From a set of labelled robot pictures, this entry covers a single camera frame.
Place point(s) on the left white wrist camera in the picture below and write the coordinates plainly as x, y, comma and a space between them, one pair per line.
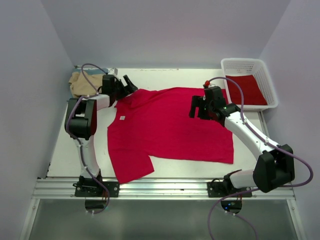
113, 71

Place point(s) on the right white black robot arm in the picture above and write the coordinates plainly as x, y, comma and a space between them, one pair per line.
274, 163

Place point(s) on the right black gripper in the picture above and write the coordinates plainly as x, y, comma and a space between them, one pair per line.
196, 102

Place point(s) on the bright red t shirt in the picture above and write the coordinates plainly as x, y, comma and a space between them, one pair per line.
157, 124

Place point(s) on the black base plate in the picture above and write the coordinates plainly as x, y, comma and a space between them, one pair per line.
111, 188
218, 189

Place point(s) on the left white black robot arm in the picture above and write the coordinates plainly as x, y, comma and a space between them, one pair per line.
81, 122

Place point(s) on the aluminium mounting rail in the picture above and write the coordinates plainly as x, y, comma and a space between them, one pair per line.
143, 189

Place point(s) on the beige crumpled shirt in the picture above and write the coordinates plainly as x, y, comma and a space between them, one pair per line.
79, 86

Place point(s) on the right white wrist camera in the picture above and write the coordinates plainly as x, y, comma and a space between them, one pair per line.
208, 84

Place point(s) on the blue folded shirt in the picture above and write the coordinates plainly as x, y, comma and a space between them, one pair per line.
92, 71

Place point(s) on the white plastic basket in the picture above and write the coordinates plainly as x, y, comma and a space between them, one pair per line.
257, 68

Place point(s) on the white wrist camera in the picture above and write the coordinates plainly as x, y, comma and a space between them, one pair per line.
208, 84
113, 71

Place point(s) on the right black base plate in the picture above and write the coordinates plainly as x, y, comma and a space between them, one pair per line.
218, 189

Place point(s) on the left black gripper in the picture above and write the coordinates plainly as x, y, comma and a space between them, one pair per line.
129, 89

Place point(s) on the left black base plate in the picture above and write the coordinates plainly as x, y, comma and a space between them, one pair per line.
111, 188

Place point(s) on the dark red folded shirt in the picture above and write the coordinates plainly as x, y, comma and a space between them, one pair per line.
251, 92

